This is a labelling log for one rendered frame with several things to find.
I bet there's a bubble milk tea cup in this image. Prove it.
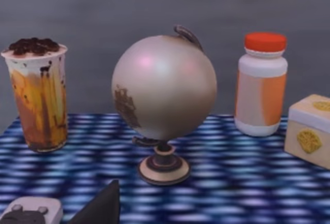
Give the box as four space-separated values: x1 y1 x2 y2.
1 37 69 154

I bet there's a white bottle with orange cap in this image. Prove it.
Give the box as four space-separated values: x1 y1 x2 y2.
234 32 289 136

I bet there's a white and grey device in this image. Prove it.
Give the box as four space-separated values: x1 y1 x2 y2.
0 196 64 224

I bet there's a cream box with lemon print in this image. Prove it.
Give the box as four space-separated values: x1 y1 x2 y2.
284 94 330 170

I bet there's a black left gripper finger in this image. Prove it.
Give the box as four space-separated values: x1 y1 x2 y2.
69 179 121 224

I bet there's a beige desk globe on stand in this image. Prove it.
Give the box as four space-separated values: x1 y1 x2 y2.
111 24 218 186

